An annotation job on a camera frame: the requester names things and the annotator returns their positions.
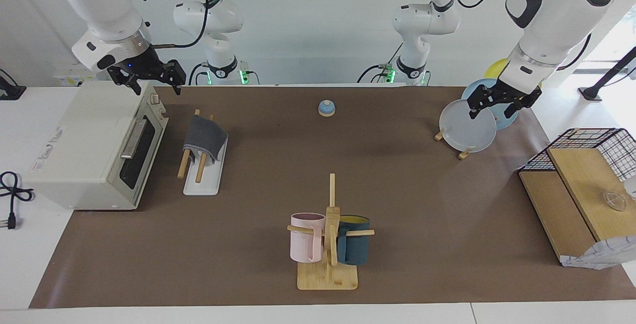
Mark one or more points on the purple grey towel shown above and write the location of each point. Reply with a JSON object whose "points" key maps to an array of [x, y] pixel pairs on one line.
{"points": [[203, 135]]}

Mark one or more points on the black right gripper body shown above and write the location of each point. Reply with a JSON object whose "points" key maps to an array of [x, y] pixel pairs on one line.
{"points": [[139, 63]]}

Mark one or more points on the clear glass lid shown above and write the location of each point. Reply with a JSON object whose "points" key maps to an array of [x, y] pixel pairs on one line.
{"points": [[615, 201]]}

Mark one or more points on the wooden two-tier shelf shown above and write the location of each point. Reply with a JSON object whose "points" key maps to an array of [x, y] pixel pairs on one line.
{"points": [[586, 185]]}

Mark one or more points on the white patterned cloth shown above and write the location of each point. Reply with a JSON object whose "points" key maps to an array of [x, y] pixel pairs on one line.
{"points": [[606, 254]]}

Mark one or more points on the black desk clamp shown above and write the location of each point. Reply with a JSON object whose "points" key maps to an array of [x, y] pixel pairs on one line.
{"points": [[10, 91]]}

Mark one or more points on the grey plate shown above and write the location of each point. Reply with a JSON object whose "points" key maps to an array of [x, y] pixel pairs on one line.
{"points": [[467, 130]]}

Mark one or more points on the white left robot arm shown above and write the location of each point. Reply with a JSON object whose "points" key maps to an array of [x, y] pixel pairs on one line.
{"points": [[556, 11]]}

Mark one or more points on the brown table mat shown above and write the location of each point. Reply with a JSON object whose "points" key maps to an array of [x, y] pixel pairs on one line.
{"points": [[248, 244]]}

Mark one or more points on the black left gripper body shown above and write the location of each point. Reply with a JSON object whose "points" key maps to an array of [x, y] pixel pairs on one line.
{"points": [[507, 91]]}

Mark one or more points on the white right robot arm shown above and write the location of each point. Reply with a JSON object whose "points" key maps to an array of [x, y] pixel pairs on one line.
{"points": [[104, 6]]}

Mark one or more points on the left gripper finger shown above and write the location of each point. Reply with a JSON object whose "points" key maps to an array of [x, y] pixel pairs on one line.
{"points": [[484, 98], [526, 98]]}

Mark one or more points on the yellow plate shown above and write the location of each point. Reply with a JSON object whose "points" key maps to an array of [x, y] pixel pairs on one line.
{"points": [[496, 68]]}

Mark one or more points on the light blue plate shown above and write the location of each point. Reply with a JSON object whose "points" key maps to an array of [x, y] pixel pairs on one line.
{"points": [[477, 88]]}

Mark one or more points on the pink mug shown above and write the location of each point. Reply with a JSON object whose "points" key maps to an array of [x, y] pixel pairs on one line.
{"points": [[303, 247]]}

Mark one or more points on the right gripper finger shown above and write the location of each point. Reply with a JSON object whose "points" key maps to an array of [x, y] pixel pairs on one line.
{"points": [[121, 76], [176, 73]]}

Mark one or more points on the dark teal mug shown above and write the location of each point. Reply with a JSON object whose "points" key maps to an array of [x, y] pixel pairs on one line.
{"points": [[355, 249]]}

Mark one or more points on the cream toaster oven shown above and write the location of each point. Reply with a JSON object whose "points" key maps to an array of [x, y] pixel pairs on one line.
{"points": [[84, 140]]}

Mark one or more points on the wooden plate rack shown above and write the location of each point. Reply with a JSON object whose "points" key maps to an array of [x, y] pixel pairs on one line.
{"points": [[464, 154]]}

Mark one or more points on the blue call bell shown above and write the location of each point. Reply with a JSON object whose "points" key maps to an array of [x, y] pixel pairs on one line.
{"points": [[326, 109]]}

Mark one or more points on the white power strip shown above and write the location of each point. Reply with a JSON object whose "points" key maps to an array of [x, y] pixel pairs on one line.
{"points": [[69, 78]]}

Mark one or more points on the white wooden towel rack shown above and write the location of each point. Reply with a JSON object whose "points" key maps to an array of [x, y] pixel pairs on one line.
{"points": [[206, 182]]}

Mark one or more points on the wooden mug tree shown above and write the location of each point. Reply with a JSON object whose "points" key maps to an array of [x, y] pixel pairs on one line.
{"points": [[328, 277]]}

